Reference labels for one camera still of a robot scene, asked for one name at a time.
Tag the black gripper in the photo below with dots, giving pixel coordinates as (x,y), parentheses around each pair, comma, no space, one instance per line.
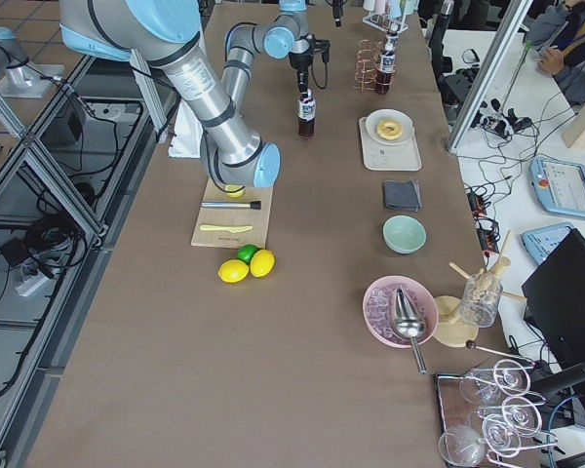
(299,61)

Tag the tea bottle white cap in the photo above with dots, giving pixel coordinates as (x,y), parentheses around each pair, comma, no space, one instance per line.
(306,113)

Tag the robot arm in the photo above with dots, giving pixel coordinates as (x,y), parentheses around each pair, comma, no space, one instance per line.
(287,36)
(167,35)

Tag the tea bottle in rack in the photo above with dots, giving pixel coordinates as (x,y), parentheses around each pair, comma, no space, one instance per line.
(392,36)
(385,69)

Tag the cream tray with bunny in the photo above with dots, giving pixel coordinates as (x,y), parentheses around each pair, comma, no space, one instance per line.
(377,156)

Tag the white round plate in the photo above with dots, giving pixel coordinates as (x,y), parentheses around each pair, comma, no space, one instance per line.
(380,114)

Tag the pink cup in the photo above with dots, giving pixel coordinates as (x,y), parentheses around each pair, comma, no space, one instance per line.
(375,6)

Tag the glazed donut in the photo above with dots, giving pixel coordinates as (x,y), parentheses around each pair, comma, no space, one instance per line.
(389,129)

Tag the black thermos bottle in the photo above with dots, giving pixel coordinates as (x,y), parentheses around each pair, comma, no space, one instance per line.
(435,43)

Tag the wooden cutting board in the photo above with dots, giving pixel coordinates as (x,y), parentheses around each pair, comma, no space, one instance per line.
(259,219)

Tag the grey folded cloth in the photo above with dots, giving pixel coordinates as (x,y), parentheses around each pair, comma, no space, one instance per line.
(402,195)

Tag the yellow plastic knife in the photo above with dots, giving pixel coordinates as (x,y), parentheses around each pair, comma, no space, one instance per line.
(225,228)

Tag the green lime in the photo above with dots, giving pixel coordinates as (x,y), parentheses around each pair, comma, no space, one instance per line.
(247,252)

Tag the green bowl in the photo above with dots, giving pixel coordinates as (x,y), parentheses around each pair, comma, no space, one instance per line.
(404,234)

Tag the whole lemon outer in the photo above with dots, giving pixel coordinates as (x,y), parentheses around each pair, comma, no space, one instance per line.
(233,271)

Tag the pink bowl with ice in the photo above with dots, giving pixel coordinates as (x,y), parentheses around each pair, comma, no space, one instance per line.
(378,300)

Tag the person in grey jacket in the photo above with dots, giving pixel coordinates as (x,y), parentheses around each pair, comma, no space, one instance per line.
(558,35)

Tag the steel ice scoop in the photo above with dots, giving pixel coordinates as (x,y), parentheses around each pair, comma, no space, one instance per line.
(406,323)

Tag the blue teach pendant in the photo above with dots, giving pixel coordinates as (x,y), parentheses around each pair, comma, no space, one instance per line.
(559,186)
(540,242)

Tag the glass jar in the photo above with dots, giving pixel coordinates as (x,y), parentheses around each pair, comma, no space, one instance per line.
(479,304)

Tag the wooden stand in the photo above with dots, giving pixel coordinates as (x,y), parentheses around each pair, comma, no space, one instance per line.
(451,330)

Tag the black laptop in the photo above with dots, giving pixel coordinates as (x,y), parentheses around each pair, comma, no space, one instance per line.
(555,293)

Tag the wine glass rack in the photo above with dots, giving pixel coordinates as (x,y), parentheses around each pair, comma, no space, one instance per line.
(489,416)

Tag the copper wire bottle rack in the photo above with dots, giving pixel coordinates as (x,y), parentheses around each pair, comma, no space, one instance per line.
(366,61)

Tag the white wire cup rack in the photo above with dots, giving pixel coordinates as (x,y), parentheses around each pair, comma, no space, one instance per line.
(383,22)

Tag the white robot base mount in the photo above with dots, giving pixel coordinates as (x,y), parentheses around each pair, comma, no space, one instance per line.
(187,134)

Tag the aluminium frame post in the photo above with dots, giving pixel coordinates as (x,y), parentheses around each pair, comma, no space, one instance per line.
(496,53)

